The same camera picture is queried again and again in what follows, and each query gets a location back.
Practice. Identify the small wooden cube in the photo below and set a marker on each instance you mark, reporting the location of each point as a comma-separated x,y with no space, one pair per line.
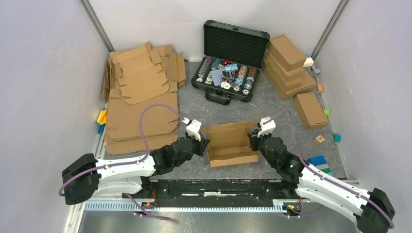
320,88

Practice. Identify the white blue toy brick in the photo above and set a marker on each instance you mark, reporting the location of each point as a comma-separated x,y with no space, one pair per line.
308,62

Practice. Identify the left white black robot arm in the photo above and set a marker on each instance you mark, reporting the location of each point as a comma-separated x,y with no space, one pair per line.
88,177

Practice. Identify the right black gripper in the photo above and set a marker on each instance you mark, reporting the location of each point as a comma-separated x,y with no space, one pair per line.
253,139

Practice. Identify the grey small block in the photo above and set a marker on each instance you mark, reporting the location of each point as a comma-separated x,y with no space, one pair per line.
316,71

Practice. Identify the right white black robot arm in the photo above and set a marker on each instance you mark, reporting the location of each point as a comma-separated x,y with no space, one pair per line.
371,211

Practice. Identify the lime green small block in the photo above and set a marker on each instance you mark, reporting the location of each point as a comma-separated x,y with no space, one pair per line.
326,112

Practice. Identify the single folded cardboard box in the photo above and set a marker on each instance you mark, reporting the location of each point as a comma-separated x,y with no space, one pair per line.
310,111

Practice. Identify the orange yellow toy block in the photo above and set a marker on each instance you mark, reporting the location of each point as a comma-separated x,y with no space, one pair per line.
102,117

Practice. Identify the black poker chip case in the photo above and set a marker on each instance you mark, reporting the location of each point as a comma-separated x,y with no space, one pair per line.
232,58

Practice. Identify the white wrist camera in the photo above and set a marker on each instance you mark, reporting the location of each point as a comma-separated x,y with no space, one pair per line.
193,128
265,126

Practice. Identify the blue green stacked bricks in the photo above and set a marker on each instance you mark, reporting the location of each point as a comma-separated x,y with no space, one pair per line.
320,163

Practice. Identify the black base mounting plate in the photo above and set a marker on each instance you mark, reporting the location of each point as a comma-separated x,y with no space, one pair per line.
216,193

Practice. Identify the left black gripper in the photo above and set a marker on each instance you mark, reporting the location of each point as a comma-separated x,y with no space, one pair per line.
201,144

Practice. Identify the stack of flat cardboard blanks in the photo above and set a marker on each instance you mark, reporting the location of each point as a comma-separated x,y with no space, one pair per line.
140,90

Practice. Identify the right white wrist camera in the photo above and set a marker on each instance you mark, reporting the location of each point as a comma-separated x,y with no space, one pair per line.
265,126

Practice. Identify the teal cube block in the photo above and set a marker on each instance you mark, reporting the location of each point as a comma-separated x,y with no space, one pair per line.
336,138

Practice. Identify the wooden letter H block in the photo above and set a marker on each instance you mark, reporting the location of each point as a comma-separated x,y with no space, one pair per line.
319,139

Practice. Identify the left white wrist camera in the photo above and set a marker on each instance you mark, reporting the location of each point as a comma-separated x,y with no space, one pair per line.
193,128

